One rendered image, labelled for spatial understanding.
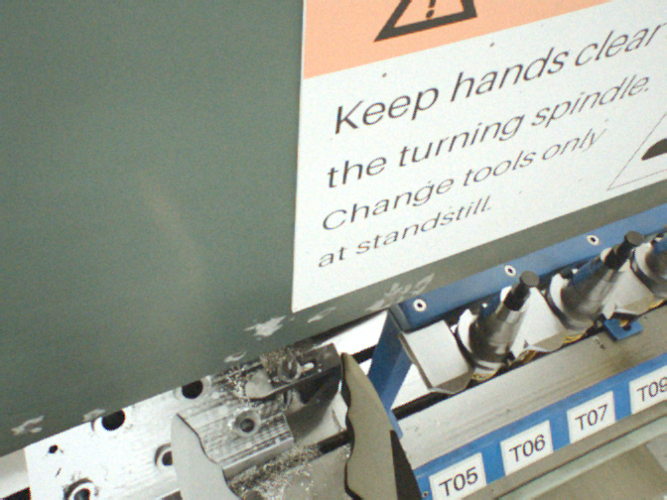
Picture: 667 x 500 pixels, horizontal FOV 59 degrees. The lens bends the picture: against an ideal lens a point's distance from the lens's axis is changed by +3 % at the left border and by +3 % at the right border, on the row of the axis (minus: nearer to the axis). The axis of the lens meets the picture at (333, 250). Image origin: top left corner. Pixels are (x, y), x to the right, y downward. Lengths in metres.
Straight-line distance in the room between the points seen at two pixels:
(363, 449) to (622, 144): 0.22
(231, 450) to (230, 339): 0.60
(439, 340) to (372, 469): 0.26
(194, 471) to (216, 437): 0.43
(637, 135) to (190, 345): 0.14
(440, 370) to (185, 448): 0.29
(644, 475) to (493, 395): 0.35
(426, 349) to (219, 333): 0.42
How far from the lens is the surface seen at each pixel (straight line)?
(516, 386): 0.95
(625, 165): 0.20
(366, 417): 0.35
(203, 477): 0.34
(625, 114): 0.17
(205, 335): 0.16
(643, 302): 0.69
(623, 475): 1.16
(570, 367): 0.99
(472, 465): 0.83
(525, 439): 0.87
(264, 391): 0.76
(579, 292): 0.62
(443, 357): 0.57
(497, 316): 0.54
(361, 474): 0.34
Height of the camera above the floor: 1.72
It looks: 56 degrees down
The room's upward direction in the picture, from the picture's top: 8 degrees clockwise
